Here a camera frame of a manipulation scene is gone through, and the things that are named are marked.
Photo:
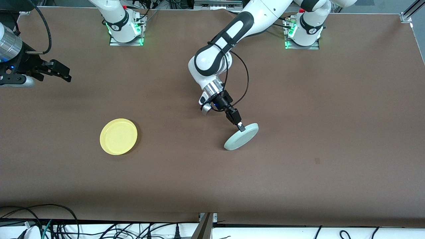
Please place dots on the grey metal bracket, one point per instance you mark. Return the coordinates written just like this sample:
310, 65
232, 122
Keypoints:
206, 229

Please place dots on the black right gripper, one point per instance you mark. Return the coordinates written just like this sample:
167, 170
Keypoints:
26, 64

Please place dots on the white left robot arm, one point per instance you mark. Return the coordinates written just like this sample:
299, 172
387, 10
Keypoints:
212, 61

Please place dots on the yellow round plate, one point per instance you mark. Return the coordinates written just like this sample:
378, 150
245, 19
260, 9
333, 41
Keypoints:
118, 136

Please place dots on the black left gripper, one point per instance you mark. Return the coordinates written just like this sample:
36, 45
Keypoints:
221, 101

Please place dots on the brown table cover sheet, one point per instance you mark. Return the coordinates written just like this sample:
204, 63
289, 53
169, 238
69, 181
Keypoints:
212, 182

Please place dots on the aluminium rack frame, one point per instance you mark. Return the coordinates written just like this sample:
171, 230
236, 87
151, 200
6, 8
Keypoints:
215, 4

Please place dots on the pale green round plate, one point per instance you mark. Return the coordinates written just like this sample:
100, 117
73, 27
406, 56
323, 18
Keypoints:
240, 139

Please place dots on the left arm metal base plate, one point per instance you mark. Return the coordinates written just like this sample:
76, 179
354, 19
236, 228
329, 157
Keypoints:
313, 47

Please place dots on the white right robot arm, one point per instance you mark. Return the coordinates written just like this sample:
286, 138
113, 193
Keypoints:
116, 16

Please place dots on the aluminium frame profile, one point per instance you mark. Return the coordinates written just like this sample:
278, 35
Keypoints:
405, 16

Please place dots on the black power plug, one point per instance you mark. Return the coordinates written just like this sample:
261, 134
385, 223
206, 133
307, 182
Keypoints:
177, 233

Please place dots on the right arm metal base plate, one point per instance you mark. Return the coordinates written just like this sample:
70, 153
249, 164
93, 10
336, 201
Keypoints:
114, 42

